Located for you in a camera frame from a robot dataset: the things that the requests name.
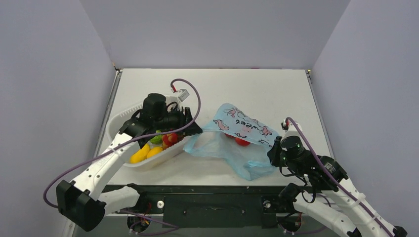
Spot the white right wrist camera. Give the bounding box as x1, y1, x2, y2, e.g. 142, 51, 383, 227
281, 119, 302, 140

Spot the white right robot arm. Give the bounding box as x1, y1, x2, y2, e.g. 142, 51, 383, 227
267, 135, 408, 237

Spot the red fake apple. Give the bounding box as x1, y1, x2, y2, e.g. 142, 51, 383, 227
224, 134, 250, 147

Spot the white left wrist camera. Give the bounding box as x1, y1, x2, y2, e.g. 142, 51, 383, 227
174, 89, 190, 102

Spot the yellow fake mango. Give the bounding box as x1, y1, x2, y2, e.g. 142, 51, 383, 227
129, 144, 163, 164

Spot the green fake lime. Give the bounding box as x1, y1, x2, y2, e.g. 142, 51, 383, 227
149, 135, 162, 145

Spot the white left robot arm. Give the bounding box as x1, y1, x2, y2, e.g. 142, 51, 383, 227
55, 93, 203, 232

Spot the light blue printed plastic bag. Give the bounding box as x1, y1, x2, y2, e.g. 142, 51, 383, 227
183, 103, 279, 181

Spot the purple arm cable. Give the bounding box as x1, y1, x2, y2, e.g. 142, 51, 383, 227
42, 78, 201, 236
285, 117, 395, 237

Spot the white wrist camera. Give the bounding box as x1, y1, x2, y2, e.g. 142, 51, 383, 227
174, 89, 190, 102
281, 119, 302, 140

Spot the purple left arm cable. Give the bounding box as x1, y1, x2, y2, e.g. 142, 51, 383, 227
42, 78, 201, 236

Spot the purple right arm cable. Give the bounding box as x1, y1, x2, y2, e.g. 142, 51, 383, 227
285, 117, 395, 237

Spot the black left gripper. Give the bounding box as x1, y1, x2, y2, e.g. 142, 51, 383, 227
154, 105, 202, 136

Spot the left aluminium table rail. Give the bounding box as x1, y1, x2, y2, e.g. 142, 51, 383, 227
90, 69, 123, 161

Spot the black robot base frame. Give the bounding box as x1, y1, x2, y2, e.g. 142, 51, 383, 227
82, 183, 328, 230

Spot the aluminium table edge rail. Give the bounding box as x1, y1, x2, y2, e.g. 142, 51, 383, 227
306, 69, 343, 189

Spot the white plastic basket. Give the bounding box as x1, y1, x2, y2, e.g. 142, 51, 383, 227
106, 93, 202, 170

